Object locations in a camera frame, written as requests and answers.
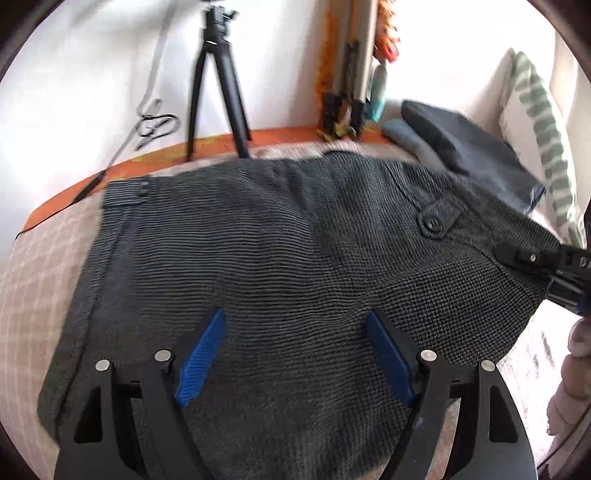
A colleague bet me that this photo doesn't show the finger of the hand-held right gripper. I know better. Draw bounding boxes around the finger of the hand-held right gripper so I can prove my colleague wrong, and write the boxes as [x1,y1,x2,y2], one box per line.
[495,244,561,280]

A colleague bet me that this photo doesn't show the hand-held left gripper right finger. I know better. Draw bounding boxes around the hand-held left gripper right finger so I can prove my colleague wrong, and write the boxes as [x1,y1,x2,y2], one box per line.
[365,308,539,480]

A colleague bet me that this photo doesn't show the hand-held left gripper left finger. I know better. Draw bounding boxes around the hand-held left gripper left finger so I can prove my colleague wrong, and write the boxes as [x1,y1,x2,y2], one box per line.
[53,307,227,480]

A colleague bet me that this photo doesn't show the dark grey knit pants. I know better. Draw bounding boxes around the dark grey knit pants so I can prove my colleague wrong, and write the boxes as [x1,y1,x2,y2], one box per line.
[37,150,561,480]

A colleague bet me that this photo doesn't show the person's right hand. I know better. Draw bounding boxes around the person's right hand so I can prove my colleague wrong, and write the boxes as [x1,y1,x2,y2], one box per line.
[566,318,591,370]

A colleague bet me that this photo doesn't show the folded dark blue cloth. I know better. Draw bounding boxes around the folded dark blue cloth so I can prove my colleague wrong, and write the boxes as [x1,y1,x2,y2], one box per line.
[401,99,546,215]

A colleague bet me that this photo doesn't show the green striped white pillow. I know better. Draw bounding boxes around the green striped white pillow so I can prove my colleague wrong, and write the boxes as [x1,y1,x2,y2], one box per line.
[499,48,587,247]

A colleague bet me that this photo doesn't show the folded grey cloth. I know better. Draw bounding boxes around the folded grey cloth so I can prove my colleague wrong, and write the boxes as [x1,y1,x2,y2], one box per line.
[381,119,432,162]

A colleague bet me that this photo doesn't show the teal hanging bottle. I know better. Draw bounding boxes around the teal hanging bottle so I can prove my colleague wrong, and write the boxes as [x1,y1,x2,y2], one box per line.
[365,60,389,123]

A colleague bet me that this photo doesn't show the orange mattress edge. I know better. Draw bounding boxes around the orange mattress edge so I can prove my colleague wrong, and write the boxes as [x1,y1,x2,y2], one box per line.
[18,127,393,236]

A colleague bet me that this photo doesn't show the beige pole stand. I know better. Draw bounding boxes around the beige pole stand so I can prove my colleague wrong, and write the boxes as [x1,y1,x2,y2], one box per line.
[322,0,378,139]

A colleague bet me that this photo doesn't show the colourful hanging decoration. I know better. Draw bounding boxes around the colourful hanging decoration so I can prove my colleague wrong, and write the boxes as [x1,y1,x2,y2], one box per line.
[374,0,403,63]

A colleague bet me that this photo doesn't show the black cable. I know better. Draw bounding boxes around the black cable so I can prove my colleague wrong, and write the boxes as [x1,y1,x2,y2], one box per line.
[14,23,181,241]

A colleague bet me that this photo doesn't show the black camera tripod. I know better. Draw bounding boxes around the black camera tripod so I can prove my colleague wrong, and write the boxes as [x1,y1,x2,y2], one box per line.
[185,0,252,162]

